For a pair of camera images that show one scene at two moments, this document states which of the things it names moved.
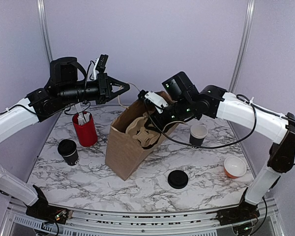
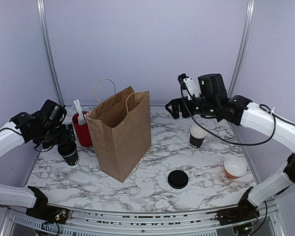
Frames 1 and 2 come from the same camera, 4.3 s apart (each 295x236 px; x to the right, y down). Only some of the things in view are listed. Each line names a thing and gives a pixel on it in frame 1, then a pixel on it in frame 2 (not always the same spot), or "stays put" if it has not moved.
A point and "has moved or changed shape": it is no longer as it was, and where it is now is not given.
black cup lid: (177, 179) stays put
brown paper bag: (124, 155) has moved or changed shape
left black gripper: (104, 90) → (64, 137)
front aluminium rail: (22, 223) stays put
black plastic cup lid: (66, 147) stays put
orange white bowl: (234, 167) stays put
